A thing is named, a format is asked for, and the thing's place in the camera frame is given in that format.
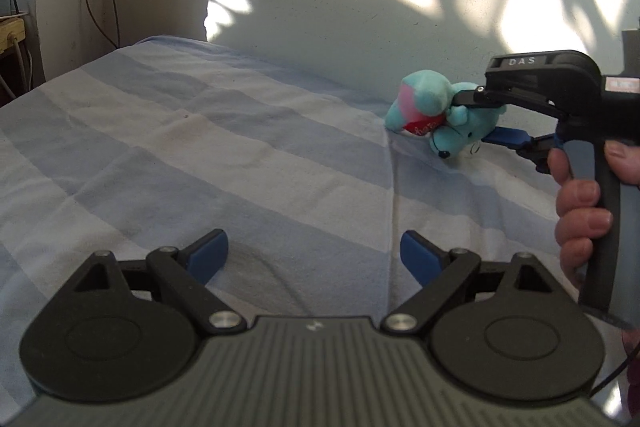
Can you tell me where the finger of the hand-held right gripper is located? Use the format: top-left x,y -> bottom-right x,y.
482,126 -> 557,171
452,86 -> 507,110

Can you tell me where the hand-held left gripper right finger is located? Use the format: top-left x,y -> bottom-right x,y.
382,230 -> 556,336

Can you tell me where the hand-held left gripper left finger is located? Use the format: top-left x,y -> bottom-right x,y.
72,229 -> 246,336

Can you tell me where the teal plush toy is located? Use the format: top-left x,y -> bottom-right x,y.
384,69 -> 507,160

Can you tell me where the person's right hand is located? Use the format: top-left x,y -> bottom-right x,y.
547,141 -> 640,285

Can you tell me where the striped blue bed sheet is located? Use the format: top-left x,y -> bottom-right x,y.
0,35 -> 640,408

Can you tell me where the wooden stand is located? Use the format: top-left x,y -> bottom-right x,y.
0,17 -> 26,58

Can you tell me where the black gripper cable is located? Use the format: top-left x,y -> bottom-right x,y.
589,346 -> 640,402

